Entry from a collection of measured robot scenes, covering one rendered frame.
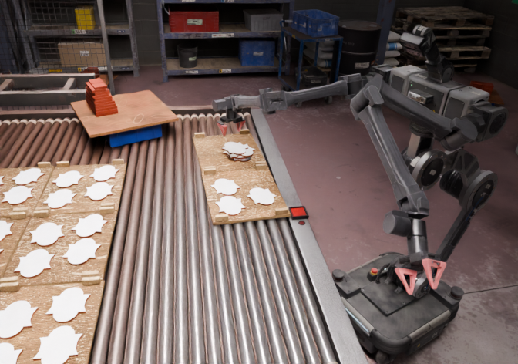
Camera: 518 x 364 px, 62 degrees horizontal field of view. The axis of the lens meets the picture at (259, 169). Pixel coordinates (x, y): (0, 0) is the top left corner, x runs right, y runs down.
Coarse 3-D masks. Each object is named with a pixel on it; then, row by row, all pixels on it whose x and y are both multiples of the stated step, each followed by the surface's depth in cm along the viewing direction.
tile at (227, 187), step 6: (216, 180) 211; (222, 180) 211; (228, 180) 211; (210, 186) 207; (216, 186) 207; (222, 186) 207; (228, 186) 207; (234, 186) 207; (222, 192) 202; (228, 192) 202; (234, 192) 203
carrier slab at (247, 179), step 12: (204, 180) 212; (240, 180) 213; (252, 180) 214; (264, 180) 214; (216, 192) 204; (240, 192) 204; (276, 192) 206; (252, 204) 196; (276, 204) 197; (228, 216) 188; (240, 216) 188; (252, 216) 189; (264, 216) 189; (276, 216) 190; (288, 216) 192
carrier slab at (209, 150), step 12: (204, 144) 244; (216, 144) 245; (252, 144) 247; (204, 156) 233; (216, 156) 233; (252, 156) 235; (216, 168) 222; (228, 168) 223; (240, 168) 223; (252, 168) 224
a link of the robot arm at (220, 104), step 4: (216, 100) 217; (220, 100) 218; (224, 100) 218; (228, 100) 217; (212, 104) 220; (216, 104) 216; (220, 104) 216; (224, 104) 216; (228, 104) 217; (216, 108) 217; (220, 108) 216; (224, 108) 219; (228, 108) 218; (232, 108) 219
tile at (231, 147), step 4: (224, 144) 235; (228, 144) 235; (232, 144) 235; (236, 144) 235; (240, 144) 235; (224, 148) 231; (228, 148) 231; (232, 148) 231; (236, 148) 231; (240, 148) 232; (244, 148) 232; (228, 152) 229; (232, 152) 227; (236, 152) 228; (240, 152) 228; (244, 152) 228
